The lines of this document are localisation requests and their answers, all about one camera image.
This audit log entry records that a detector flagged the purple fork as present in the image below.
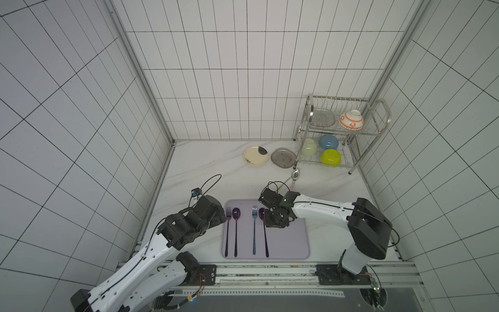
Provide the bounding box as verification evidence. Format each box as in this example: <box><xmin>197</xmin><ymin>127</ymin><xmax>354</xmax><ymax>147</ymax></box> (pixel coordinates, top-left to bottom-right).
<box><xmin>224</xmin><ymin>207</ymin><xmax>232</xmax><ymax>257</ymax></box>

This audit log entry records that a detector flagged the dark purple spoon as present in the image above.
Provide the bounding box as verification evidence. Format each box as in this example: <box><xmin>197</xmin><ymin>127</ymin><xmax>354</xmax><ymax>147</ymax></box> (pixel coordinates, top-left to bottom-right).
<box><xmin>258</xmin><ymin>207</ymin><xmax>270</xmax><ymax>258</ymax></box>

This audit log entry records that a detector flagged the blue fork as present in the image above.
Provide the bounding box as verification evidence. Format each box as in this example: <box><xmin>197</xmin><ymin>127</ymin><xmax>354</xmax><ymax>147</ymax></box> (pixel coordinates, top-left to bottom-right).
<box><xmin>252</xmin><ymin>205</ymin><xmax>258</xmax><ymax>255</ymax></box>

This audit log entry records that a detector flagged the lilac placemat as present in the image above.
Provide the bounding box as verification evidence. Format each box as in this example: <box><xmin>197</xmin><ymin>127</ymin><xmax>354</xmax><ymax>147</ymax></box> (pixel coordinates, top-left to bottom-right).
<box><xmin>222</xmin><ymin>199</ymin><xmax>310</xmax><ymax>260</ymax></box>

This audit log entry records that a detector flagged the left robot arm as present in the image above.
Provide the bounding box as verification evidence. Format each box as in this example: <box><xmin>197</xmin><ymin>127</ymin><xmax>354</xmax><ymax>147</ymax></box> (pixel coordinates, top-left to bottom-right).
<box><xmin>70</xmin><ymin>195</ymin><xmax>226</xmax><ymax>311</ymax></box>

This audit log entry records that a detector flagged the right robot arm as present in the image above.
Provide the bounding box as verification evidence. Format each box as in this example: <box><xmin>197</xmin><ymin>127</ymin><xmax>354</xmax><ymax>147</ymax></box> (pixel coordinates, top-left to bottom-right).
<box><xmin>259</xmin><ymin>188</ymin><xmax>393</xmax><ymax>276</ymax></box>

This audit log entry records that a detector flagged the cream plate with dark patch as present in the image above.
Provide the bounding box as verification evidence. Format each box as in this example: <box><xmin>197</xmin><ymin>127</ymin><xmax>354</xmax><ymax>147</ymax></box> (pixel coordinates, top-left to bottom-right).
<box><xmin>242</xmin><ymin>146</ymin><xmax>269</xmax><ymax>166</ymax></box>

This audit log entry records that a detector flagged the pale green bowl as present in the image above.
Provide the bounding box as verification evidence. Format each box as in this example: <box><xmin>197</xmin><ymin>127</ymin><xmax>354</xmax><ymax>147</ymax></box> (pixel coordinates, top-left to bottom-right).
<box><xmin>300</xmin><ymin>138</ymin><xmax>318</xmax><ymax>157</ymax></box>

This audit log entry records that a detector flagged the lime green bowl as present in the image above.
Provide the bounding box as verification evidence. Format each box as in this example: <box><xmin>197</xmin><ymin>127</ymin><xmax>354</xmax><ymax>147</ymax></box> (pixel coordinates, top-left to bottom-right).
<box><xmin>320</xmin><ymin>149</ymin><xmax>342</xmax><ymax>166</ymax></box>

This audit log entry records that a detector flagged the blue bowl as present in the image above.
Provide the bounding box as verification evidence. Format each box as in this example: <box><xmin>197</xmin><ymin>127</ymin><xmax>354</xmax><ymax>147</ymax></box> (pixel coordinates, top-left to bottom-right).
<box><xmin>318</xmin><ymin>134</ymin><xmax>339</xmax><ymax>150</ymax></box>

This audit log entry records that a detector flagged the metal dish rack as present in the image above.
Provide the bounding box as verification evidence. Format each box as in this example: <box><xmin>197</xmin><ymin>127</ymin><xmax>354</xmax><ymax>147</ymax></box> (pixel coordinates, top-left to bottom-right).
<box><xmin>293</xmin><ymin>94</ymin><xmax>392</xmax><ymax>174</ymax></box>

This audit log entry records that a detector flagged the grey plate in rack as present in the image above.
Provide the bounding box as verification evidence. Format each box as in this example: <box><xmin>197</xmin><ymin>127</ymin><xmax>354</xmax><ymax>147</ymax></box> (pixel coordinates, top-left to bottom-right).
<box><xmin>311</xmin><ymin>109</ymin><xmax>337</xmax><ymax>128</ymax></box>

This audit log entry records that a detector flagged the white orange patterned bowl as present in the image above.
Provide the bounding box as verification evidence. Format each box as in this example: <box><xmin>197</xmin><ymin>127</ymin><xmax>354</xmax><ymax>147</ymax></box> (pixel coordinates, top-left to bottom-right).
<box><xmin>339</xmin><ymin>110</ymin><xmax>364</xmax><ymax>131</ymax></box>

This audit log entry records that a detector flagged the pink handled spoon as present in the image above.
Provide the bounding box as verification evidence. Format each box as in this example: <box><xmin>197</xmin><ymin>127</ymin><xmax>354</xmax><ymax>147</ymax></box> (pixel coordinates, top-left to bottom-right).
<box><xmin>290</xmin><ymin>168</ymin><xmax>300</xmax><ymax>190</ymax></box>

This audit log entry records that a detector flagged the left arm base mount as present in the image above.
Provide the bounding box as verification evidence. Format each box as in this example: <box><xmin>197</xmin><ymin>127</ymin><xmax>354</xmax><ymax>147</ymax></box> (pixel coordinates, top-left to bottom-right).
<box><xmin>181</xmin><ymin>265</ymin><xmax>217</xmax><ymax>286</ymax></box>

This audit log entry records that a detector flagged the aluminium mounting rail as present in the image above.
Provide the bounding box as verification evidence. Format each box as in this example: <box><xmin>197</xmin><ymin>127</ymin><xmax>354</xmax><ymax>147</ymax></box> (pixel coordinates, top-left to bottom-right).
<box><xmin>170</xmin><ymin>261</ymin><xmax>423</xmax><ymax>297</ymax></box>

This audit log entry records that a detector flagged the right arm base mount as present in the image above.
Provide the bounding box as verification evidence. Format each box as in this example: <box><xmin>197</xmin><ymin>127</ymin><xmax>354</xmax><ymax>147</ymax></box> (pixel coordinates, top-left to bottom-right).
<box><xmin>315</xmin><ymin>264</ymin><xmax>371</xmax><ymax>285</ymax></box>

